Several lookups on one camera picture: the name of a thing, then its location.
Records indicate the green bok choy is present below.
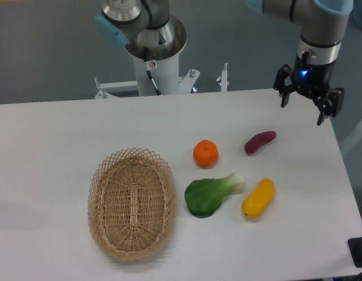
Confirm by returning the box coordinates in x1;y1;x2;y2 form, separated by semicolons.
184;172;245;218

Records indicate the orange tangerine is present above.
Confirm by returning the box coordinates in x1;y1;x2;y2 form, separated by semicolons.
193;139;219;168

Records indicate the black white cable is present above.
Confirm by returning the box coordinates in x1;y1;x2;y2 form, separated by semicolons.
142;46;163;96

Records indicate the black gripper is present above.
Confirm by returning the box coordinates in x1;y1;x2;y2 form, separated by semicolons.
273;51;345;125

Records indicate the oval wicker basket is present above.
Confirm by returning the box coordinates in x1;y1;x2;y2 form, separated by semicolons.
87;148;177;261

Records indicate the purple sweet potato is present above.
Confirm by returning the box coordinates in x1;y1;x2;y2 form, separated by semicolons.
244;131;277;155

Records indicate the white upright bracket post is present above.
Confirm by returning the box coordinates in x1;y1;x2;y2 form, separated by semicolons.
216;62;229;92

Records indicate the yellow mango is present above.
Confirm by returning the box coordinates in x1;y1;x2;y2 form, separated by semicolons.
241;178;275;219

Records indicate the black device at edge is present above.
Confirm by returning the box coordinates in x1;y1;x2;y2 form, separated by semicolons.
347;237;362;268

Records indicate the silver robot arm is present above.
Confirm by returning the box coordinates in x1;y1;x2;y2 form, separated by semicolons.
94;1;353;123

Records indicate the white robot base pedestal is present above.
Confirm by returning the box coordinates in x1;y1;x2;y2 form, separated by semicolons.
125;16;187;97

